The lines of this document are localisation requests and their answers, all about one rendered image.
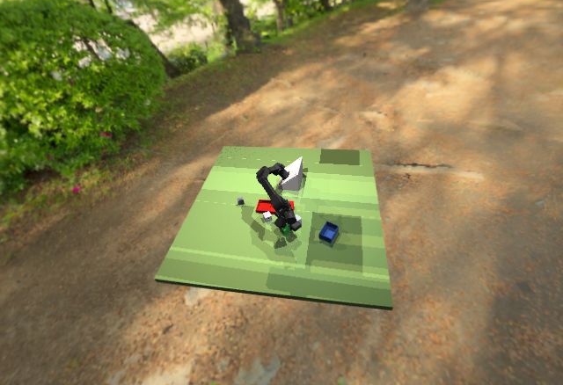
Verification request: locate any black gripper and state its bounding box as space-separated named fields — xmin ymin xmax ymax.
xmin=274 ymin=211 xmax=302 ymax=232

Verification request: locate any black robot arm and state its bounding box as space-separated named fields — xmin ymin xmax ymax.
xmin=256 ymin=163 xmax=296 ymax=229

